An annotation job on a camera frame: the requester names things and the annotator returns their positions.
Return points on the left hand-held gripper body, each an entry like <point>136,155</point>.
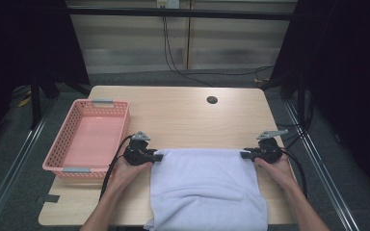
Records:
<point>138,152</point>

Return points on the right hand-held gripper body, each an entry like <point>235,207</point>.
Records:
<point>268,150</point>

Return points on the white garment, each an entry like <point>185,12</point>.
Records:
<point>205,186</point>

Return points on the person's left hand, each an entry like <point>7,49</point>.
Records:
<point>128,174</point>

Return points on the person's right hand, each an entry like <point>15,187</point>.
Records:
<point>277,174</point>

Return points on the pink perforated plastic basket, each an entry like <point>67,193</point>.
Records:
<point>93,138</point>

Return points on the black metal stand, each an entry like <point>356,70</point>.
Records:
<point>36,102</point>
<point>301,96</point>

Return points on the grey tape strip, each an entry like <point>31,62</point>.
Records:
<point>51,199</point>

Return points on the black curtain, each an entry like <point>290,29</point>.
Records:
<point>347,80</point>
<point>22,41</point>

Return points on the yellow floor object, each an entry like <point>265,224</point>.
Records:
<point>24,101</point>

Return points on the black horizontal bar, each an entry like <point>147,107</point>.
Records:
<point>179,13</point>

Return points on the metal floor rail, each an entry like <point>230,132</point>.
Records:
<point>16,163</point>
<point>321,166</point>

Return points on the white wall socket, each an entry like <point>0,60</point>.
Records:
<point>168,3</point>

